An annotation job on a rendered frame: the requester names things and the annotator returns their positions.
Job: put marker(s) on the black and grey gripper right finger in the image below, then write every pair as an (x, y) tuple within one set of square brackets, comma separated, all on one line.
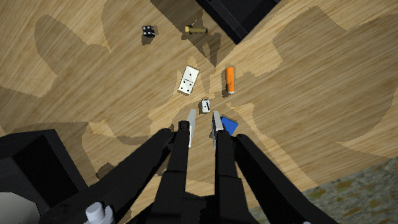
[(278, 197)]

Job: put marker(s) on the black rack of bins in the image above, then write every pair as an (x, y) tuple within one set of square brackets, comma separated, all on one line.
[(237, 17)]

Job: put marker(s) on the orange aa battery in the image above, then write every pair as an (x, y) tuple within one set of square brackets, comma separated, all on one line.
[(230, 80)]

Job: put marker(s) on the black die with white pips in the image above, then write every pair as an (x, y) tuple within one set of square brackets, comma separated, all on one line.
[(148, 31)]

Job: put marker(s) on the white domino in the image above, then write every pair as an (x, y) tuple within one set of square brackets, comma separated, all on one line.
[(188, 80)]

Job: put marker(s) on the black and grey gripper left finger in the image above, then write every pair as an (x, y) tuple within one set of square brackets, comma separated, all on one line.
[(108, 200)]

